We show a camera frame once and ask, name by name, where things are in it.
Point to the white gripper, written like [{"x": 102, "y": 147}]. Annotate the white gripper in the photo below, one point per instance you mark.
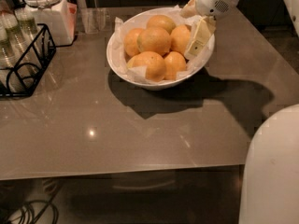
[{"x": 212, "y": 0}]

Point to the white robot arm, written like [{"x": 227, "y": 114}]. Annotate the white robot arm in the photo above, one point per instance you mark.
[{"x": 270, "y": 187}]

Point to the white ceramic bowl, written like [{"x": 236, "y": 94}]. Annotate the white ceramic bowl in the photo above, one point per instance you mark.
[{"x": 162, "y": 84}]

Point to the white paper bowl liner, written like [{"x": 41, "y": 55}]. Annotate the white paper bowl liner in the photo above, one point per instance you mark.
[{"x": 120, "y": 52}]

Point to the clear acrylic holder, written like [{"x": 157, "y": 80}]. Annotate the clear acrylic holder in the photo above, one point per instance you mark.
[{"x": 95, "y": 20}]

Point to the white ceramic lidded jar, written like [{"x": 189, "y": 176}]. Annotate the white ceramic lidded jar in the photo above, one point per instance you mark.
[{"x": 57, "y": 15}]

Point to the clear plastic cup stack right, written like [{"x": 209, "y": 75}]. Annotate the clear plastic cup stack right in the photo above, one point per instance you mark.
[{"x": 29, "y": 29}]

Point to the clear plastic cup stack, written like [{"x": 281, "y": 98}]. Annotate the clear plastic cup stack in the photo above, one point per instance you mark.
[
  {"x": 9, "y": 75},
  {"x": 10, "y": 23},
  {"x": 29, "y": 29}
]

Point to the clear plastic cup stack middle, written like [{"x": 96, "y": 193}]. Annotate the clear plastic cup stack middle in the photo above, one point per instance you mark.
[{"x": 10, "y": 23}]

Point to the clear plastic cup stack left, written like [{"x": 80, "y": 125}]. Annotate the clear plastic cup stack left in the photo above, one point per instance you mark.
[{"x": 9, "y": 75}]

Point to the black wire cup rack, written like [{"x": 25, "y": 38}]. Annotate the black wire cup rack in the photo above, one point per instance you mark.
[{"x": 23, "y": 64}]

